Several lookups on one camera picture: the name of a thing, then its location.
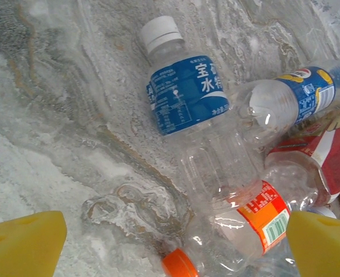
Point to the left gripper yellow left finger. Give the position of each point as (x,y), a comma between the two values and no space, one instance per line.
(19,248)

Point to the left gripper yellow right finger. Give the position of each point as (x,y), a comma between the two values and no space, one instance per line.
(322,248)

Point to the orange-cap bottle orange label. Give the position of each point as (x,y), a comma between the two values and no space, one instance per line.
(262,213)

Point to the tea bottle amber red label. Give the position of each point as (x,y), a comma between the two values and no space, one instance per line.
(337,155)

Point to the white-cap bottle blue white label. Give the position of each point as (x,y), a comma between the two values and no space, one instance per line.
(187,95)

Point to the blue-cap bottle blue yellow label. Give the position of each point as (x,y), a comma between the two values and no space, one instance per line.
(311,92)

